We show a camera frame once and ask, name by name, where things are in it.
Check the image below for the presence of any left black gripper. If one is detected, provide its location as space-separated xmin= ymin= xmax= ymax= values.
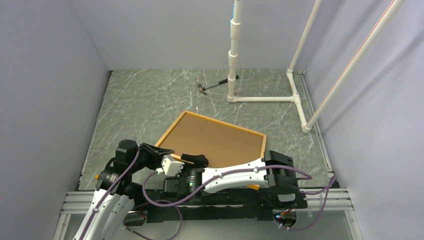
xmin=128 ymin=142 xmax=173 ymax=173

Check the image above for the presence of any orange picture frame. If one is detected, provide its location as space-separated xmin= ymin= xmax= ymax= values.
xmin=154 ymin=110 xmax=268 ymax=191

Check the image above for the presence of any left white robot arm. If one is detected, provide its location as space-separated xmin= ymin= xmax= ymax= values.
xmin=74 ymin=139 xmax=174 ymax=240

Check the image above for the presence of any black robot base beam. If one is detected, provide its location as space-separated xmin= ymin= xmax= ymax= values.
xmin=123 ymin=188 xmax=308 ymax=227

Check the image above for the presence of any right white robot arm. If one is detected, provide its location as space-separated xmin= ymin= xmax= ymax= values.
xmin=159 ymin=150 xmax=300 ymax=208

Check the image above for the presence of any white PVC pipe stand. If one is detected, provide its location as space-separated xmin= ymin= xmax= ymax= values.
xmin=226 ymin=0 xmax=323 ymax=134

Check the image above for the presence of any white diagonal pole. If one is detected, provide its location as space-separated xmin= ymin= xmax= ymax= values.
xmin=301 ymin=0 xmax=405 ymax=133

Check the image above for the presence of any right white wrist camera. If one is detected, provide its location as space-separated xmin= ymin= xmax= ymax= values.
xmin=156 ymin=154 xmax=185 ymax=177

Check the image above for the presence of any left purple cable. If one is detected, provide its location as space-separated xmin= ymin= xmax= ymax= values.
xmin=77 ymin=147 xmax=184 ymax=240

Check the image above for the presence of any purple cable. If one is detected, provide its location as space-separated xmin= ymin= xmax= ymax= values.
xmin=77 ymin=147 xmax=184 ymax=240
xmin=141 ymin=164 xmax=337 ymax=232

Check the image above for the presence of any black handled hammer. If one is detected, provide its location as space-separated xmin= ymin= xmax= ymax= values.
xmin=197 ymin=78 xmax=229 ymax=96

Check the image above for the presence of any aluminium rail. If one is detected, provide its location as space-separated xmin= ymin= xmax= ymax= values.
xmin=53 ymin=188 xmax=356 ymax=240

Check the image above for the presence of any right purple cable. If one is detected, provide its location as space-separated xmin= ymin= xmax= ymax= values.
xmin=141 ymin=164 xmax=337 ymax=232

